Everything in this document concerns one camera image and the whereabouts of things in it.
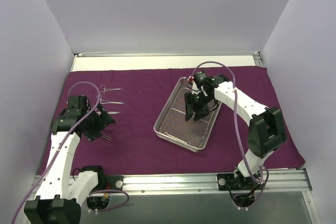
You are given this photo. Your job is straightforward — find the silver surgical forceps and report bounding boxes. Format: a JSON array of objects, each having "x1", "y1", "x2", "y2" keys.
[
  {"x1": 100, "y1": 85, "x2": 122, "y2": 95},
  {"x1": 100, "y1": 98, "x2": 123, "y2": 104}
]

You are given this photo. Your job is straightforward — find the metal mesh instrument tray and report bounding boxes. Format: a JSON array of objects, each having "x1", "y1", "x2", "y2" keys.
[{"x1": 153, "y1": 77, "x2": 221, "y2": 153}]

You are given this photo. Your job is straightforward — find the purple cloth wrap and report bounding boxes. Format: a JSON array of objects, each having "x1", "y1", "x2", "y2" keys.
[{"x1": 36, "y1": 66, "x2": 307, "y2": 176}]

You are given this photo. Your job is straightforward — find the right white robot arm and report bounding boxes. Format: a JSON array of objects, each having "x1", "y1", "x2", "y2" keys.
[{"x1": 184, "y1": 71, "x2": 287, "y2": 189}]

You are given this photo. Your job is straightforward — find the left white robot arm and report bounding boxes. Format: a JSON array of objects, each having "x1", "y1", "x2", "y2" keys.
[{"x1": 24, "y1": 103, "x2": 115, "y2": 223}]

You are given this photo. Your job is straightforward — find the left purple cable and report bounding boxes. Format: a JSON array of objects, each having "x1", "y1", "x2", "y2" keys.
[{"x1": 11, "y1": 81, "x2": 130, "y2": 224}]

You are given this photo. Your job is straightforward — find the purple cable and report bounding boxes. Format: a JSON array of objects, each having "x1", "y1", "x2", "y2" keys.
[
  {"x1": 11, "y1": 81, "x2": 130, "y2": 224},
  {"x1": 190, "y1": 61, "x2": 270, "y2": 206}
]

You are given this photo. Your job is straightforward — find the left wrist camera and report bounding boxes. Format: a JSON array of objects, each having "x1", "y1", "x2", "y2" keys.
[{"x1": 66, "y1": 95, "x2": 88, "y2": 115}]

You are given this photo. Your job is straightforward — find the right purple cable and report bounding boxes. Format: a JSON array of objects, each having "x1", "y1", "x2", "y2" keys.
[{"x1": 190, "y1": 61, "x2": 270, "y2": 206}]

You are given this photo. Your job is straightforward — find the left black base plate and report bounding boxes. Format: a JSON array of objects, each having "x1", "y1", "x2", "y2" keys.
[{"x1": 91, "y1": 175, "x2": 124, "y2": 192}]

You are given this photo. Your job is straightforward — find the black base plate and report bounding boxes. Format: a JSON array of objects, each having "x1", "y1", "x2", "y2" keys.
[
  {"x1": 216, "y1": 173, "x2": 261, "y2": 191},
  {"x1": 91, "y1": 175, "x2": 124, "y2": 192}
]

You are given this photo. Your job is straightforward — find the aluminium right side rail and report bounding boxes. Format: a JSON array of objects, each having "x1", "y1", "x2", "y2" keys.
[{"x1": 253, "y1": 52, "x2": 264, "y2": 68}]

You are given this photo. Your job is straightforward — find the aluminium rail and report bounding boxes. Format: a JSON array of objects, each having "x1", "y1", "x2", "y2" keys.
[
  {"x1": 253, "y1": 52, "x2": 264, "y2": 68},
  {"x1": 27, "y1": 169, "x2": 313, "y2": 197}
]

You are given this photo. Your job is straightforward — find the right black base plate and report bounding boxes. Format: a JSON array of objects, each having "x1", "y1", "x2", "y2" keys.
[{"x1": 216, "y1": 173, "x2": 261, "y2": 191}]

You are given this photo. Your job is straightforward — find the aluminium front rail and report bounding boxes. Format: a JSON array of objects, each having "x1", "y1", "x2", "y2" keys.
[{"x1": 27, "y1": 169, "x2": 313, "y2": 197}]

